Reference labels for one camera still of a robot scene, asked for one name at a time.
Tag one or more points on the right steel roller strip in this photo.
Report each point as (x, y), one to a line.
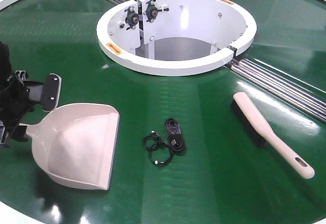
(292, 93)

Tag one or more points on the black bearing block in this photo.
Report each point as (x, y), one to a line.
(152, 10)
(132, 18)

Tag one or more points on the pink hand brush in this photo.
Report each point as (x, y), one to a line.
(258, 122)

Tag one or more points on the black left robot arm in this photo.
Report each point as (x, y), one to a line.
(3, 61)

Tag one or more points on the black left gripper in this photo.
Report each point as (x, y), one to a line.
(18, 97)

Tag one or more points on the left black bearing block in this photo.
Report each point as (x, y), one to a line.
(132, 18)

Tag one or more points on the right black bearing block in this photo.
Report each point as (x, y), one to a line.
(152, 10)

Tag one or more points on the pink plastic dustpan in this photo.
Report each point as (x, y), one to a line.
(75, 144)

